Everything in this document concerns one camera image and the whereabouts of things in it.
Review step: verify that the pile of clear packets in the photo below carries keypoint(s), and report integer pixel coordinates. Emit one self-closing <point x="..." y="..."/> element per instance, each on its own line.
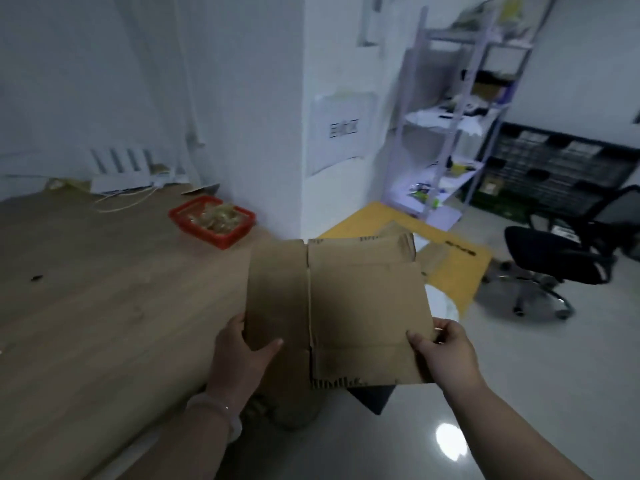
<point x="218" y="217"/>

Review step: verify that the person's right hand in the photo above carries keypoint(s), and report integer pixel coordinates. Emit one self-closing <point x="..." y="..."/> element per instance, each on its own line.
<point x="446" y="353"/>

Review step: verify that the black office chair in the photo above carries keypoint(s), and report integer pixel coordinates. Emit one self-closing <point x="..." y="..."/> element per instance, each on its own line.
<point x="570" y="254"/>

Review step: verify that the person's right forearm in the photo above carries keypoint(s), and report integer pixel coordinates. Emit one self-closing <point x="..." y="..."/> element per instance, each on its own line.
<point x="507" y="432"/>

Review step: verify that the white paper wall sign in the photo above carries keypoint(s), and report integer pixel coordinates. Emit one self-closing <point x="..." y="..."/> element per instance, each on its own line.
<point x="342" y="132"/>

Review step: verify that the red plastic basket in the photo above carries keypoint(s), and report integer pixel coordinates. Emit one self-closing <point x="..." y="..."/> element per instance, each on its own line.
<point x="212" y="220"/>

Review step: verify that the black plastic pallet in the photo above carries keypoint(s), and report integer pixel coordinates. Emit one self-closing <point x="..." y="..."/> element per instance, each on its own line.
<point x="560" y="167"/>

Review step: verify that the brown cardboard sheet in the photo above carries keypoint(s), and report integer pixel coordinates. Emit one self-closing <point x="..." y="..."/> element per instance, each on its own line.
<point x="425" y="254"/>

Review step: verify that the person's left thumb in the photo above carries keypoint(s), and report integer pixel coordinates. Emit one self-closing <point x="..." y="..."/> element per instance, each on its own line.
<point x="267" y="348"/>

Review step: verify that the brown cardboard box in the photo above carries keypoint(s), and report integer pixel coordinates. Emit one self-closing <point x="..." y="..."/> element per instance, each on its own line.
<point x="340" y="309"/>

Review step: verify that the white wifi router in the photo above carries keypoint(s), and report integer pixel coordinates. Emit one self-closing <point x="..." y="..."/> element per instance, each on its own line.
<point x="125" y="174"/>

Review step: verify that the person's left hand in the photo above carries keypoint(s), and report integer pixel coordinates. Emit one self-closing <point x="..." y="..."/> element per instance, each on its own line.
<point x="232" y="362"/>

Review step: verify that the person's left forearm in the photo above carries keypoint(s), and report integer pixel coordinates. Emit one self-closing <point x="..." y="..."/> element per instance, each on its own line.
<point x="165" y="444"/>

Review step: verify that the dark blue cloth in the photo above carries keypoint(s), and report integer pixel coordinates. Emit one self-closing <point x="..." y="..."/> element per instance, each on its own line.
<point x="372" y="397"/>

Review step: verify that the large yellow cardboard box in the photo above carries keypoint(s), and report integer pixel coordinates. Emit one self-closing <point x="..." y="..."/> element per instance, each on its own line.
<point x="440" y="254"/>

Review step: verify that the white metal shelf rack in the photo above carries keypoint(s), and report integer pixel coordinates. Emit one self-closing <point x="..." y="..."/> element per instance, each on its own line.
<point x="452" y="114"/>

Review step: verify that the person's right thumb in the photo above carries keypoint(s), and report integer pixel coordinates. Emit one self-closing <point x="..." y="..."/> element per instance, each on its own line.
<point x="419" y="343"/>

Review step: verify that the green crate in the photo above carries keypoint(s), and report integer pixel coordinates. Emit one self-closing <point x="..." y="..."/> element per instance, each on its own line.
<point x="500" y="202"/>

